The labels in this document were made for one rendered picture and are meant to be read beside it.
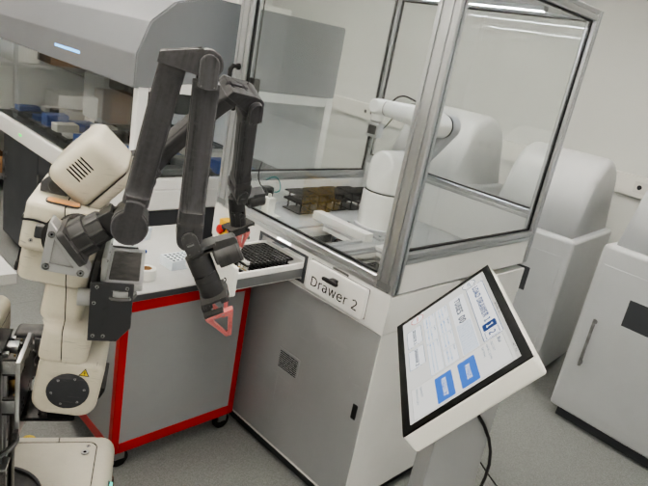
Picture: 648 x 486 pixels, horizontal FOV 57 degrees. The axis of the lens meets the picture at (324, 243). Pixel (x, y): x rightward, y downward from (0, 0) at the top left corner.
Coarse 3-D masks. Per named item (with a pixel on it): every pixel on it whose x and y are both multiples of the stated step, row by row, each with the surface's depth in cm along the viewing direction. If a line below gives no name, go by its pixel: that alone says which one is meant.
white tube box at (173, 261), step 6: (180, 252) 238; (162, 258) 231; (168, 258) 229; (174, 258) 230; (180, 258) 232; (162, 264) 232; (168, 264) 229; (174, 264) 228; (180, 264) 230; (174, 270) 229
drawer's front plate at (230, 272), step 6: (186, 264) 219; (216, 264) 206; (222, 270) 204; (228, 270) 201; (234, 270) 199; (222, 276) 204; (228, 276) 201; (234, 276) 199; (228, 282) 202; (234, 282) 200; (234, 288) 202; (234, 294) 202
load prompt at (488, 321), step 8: (472, 288) 156; (480, 288) 152; (472, 296) 152; (480, 296) 149; (488, 296) 146; (472, 304) 148; (480, 304) 145; (488, 304) 142; (480, 312) 142; (488, 312) 139; (496, 312) 136; (480, 320) 138; (488, 320) 136; (496, 320) 133; (480, 328) 135; (488, 328) 133; (496, 328) 131; (488, 336) 130
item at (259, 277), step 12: (264, 240) 240; (288, 252) 233; (288, 264) 220; (300, 264) 223; (240, 276) 204; (252, 276) 208; (264, 276) 212; (276, 276) 216; (288, 276) 221; (300, 276) 225; (240, 288) 206
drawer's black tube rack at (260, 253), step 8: (248, 248) 227; (256, 248) 228; (264, 248) 231; (272, 248) 232; (248, 256) 218; (256, 256) 220; (264, 256) 222; (272, 256) 223; (280, 256) 224; (288, 256) 226; (256, 264) 213; (264, 264) 222; (272, 264) 223; (280, 264) 225
